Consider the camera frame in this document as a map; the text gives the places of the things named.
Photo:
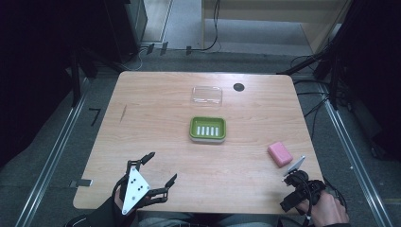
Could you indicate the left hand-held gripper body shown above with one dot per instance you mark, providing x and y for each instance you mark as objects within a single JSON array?
[{"x": 135, "y": 188}]

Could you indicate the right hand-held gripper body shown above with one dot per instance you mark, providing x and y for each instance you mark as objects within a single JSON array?
[{"x": 300, "y": 186}]

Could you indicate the pink soap bar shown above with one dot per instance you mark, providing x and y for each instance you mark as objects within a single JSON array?
[{"x": 280, "y": 153}]

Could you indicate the person's left hand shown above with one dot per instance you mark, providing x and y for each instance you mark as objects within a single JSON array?
[{"x": 117, "y": 199}]

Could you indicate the person's right hand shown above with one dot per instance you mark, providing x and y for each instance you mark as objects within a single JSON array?
[{"x": 329, "y": 210}]

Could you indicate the green soap dish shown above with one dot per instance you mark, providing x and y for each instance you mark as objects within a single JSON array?
[{"x": 208, "y": 129}]

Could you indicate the clear plastic lid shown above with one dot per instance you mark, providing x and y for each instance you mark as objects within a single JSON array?
[{"x": 207, "y": 95}]

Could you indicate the black metal stand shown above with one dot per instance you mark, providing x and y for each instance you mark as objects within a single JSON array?
[{"x": 75, "y": 78}]

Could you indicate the black table grommet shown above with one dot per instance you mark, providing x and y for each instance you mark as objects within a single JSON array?
[{"x": 238, "y": 87}]

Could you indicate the black tripod stand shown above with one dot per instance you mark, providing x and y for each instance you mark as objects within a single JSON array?
[{"x": 327, "y": 63}]

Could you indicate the dark cabinet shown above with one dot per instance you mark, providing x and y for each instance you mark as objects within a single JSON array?
[{"x": 126, "y": 28}]

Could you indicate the light wooden furniture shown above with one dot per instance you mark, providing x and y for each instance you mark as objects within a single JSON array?
[{"x": 274, "y": 15}]

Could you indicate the metal floor rail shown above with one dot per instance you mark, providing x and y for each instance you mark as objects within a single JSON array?
[
  {"x": 356, "y": 160},
  {"x": 52, "y": 154}
]

